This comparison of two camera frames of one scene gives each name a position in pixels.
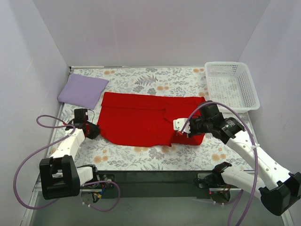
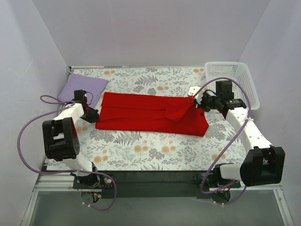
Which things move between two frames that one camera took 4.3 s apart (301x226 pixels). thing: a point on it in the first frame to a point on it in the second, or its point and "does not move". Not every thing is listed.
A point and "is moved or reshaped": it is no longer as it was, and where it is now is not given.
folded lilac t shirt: x=83 y=91 does not move
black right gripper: x=191 y=127 to x=200 y=103
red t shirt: x=145 y=119 is moved or reshaped
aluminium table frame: x=90 y=209 does not move
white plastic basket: x=229 y=84 does not move
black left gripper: x=93 y=130 to x=91 y=115
